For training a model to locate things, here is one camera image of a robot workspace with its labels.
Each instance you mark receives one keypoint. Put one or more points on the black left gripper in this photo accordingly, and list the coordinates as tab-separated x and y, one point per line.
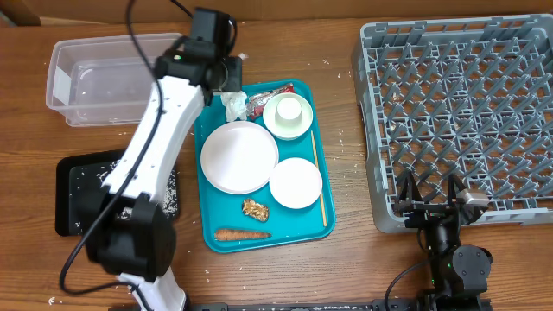
234	83

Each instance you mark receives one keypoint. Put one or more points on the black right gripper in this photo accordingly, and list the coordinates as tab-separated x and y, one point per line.
425	212

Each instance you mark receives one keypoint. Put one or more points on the white napkin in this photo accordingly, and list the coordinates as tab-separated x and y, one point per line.
235	105

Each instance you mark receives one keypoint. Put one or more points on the red snack wrapper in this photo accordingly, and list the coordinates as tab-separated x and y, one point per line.
256	103

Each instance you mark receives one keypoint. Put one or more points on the white plate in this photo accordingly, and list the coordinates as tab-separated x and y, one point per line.
238	157

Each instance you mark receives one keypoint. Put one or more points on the pile of rice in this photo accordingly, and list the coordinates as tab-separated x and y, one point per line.
170	198

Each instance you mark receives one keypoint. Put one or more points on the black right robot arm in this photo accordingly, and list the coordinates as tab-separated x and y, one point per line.
459	271

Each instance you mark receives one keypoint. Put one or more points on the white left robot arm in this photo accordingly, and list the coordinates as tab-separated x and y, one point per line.
125	228

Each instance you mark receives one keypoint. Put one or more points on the pale green bowl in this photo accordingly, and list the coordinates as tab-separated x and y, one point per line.
287	131

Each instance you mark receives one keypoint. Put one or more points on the white paper cup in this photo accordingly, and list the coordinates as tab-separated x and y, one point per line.
289	110

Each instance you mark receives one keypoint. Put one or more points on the wooden chopstick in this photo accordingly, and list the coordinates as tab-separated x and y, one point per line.
321	194

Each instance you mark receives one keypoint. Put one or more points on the grey dish rack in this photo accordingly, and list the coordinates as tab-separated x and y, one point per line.
470	97

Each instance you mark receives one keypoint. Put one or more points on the teal plastic tray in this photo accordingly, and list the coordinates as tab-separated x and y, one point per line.
285	226

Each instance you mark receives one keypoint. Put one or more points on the pink white bowl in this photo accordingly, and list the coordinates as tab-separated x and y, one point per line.
294	183

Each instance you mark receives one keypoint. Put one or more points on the clear plastic bin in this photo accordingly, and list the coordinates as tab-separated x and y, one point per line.
98	81

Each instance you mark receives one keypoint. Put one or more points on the brown food scrap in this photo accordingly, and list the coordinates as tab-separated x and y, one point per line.
259	212

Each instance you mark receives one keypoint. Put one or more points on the orange carrot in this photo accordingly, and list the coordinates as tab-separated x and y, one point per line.
227	235

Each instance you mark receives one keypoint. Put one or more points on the black tray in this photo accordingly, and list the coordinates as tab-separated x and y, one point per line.
62	213

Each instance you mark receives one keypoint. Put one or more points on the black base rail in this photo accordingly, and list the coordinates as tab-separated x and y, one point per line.
376	305

